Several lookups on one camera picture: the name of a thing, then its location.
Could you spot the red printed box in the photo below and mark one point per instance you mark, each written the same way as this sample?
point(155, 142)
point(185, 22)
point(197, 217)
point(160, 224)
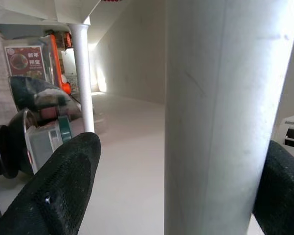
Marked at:
point(24, 61)

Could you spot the white appliance with black slot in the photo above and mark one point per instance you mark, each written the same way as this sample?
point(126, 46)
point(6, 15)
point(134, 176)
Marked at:
point(292, 129)

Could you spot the clear plastic storage bin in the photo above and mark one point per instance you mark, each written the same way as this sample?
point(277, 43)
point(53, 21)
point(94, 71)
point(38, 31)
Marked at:
point(41, 144)

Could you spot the dark green round lid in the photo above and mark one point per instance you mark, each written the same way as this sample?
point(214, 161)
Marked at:
point(65, 128)

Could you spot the orange plastic item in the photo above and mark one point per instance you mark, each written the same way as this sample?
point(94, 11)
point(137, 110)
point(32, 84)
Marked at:
point(56, 61)

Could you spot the white plastic table top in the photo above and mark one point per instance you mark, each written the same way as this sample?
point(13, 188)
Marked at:
point(39, 11)

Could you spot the black round stool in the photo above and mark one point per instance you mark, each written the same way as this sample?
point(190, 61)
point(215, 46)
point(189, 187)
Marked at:
point(5, 151)

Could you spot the black bag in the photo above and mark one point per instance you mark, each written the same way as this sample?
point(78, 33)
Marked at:
point(39, 93)

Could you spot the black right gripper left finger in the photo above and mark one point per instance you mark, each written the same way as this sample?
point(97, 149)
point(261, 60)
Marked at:
point(58, 186)

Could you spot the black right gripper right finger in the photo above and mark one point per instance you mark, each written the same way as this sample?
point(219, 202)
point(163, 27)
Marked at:
point(283, 195)

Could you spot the white plastic table leg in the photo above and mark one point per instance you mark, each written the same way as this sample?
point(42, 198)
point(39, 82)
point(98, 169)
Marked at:
point(84, 73)
point(222, 110)

